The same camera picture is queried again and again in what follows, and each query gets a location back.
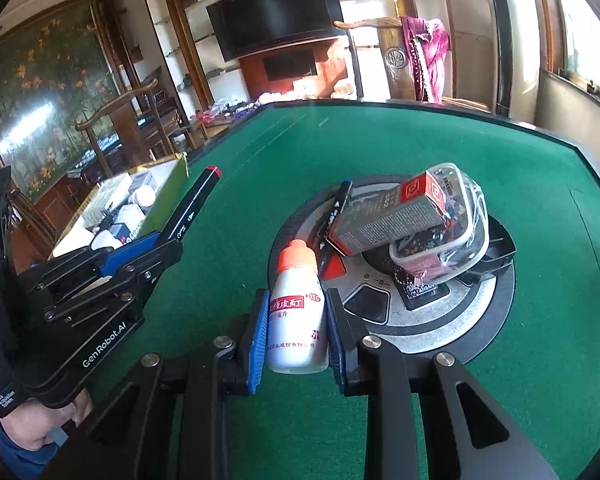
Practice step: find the grey box red end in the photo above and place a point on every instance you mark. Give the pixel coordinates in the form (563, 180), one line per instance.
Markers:
(380, 225)

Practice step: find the dark wooden armchair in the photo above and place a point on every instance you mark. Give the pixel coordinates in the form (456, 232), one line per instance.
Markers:
(105, 111)

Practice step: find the dark vertical post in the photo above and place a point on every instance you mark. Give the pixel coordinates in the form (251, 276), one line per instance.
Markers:
(500, 35)

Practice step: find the wooden wall shelf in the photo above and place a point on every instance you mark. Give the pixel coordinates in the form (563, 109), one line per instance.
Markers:
(180, 35)

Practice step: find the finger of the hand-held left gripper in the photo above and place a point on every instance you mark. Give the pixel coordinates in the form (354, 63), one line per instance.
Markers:
(130, 255)
(155, 265)

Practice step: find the white bottle orange cap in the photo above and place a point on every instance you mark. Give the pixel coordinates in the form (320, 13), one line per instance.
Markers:
(295, 330)

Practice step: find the black marker red tip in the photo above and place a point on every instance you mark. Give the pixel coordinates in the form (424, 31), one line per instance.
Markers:
(195, 200)

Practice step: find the magenta cloth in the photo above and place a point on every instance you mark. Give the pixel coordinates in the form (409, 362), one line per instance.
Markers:
(427, 55)

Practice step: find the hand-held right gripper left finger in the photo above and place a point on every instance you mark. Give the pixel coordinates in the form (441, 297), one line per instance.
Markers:
(257, 345)

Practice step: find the black marker blue cap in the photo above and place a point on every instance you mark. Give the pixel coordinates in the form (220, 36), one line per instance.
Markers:
(337, 215)

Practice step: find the clear plastic container pink contents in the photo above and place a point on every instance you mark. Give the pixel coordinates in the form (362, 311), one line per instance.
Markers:
(460, 255)

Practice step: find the person's left hand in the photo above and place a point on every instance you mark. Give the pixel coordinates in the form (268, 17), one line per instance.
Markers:
(30, 425)

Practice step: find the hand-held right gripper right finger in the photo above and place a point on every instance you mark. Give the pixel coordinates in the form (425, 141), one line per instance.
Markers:
(336, 345)

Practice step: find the black flat television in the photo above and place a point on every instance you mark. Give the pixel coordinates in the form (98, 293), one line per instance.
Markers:
(275, 10)

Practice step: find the large white green medicine box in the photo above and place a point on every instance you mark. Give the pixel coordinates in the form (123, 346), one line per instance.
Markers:
(105, 197)

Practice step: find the wooden framed window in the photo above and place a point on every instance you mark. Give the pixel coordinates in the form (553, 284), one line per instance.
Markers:
(580, 35)

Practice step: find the white pill bottle green label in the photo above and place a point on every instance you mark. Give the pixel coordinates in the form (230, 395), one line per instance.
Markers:
(143, 196)

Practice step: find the large floral painting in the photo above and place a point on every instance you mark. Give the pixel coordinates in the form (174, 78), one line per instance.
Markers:
(45, 85)

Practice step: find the round black grey turntable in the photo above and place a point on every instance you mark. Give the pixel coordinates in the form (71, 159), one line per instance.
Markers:
(430, 330)

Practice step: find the white cardboard tray gold rim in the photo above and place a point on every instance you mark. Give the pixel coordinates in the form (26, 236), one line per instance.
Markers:
(172, 200)

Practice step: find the dark blue medicine box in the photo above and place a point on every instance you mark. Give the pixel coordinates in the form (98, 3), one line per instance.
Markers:
(127, 222)

